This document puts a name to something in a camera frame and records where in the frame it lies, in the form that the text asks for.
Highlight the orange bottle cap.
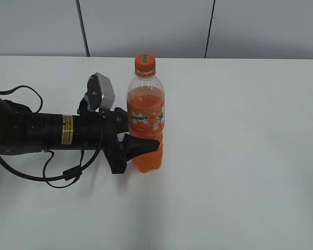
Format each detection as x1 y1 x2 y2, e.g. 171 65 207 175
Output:
135 54 156 74

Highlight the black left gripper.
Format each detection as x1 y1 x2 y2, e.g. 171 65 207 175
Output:
77 98 160 174

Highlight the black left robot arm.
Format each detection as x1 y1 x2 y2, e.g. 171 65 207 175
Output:
0 99 160 174

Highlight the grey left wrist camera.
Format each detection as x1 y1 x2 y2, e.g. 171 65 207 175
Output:
85 72 115 111

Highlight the orange soda plastic bottle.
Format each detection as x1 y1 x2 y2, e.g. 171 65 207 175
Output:
126 70 165 173

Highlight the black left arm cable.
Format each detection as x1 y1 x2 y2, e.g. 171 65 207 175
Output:
0 85 103 188

